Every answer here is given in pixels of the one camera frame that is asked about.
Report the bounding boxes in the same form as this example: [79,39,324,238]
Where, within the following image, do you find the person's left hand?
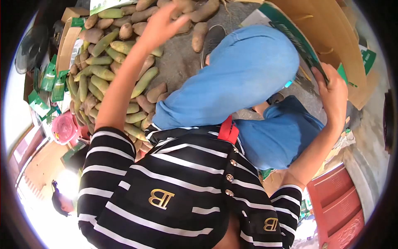
[136,2,191,52]

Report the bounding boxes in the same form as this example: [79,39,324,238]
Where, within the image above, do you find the person's right hand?
[312,63,349,124]

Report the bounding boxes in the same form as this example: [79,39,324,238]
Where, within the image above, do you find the person's right thumb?
[312,66,330,94]

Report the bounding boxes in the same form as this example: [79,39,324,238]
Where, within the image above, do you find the person's left fingers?
[160,2,191,32]

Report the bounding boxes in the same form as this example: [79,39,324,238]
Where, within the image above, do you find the brown carton with green print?
[239,0,380,110]

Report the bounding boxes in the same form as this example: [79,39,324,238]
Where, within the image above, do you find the green and white carton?
[90,0,138,16]

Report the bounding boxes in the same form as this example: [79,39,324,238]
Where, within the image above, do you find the torn cardboard scraps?
[314,128,357,178]

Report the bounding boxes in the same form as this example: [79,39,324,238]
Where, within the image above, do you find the person's legs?
[152,24,326,171]

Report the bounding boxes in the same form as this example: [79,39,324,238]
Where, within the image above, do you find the pile of sweet potatoes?
[66,0,222,156]

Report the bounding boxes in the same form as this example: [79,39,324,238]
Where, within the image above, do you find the small brown carton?
[61,7,91,23]

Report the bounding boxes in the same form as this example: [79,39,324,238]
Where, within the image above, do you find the flat brown carton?
[56,17,85,74]

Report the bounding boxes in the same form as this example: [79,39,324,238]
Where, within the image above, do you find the red plastic chair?
[306,164,366,249]

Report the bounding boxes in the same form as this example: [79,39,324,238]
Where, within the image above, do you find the pile of green packets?
[28,54,71,122]

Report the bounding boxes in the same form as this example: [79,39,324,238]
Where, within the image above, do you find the black fan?
[15,25,50,75]

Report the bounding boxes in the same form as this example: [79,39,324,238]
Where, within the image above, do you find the person's body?
[77,115,303,249]

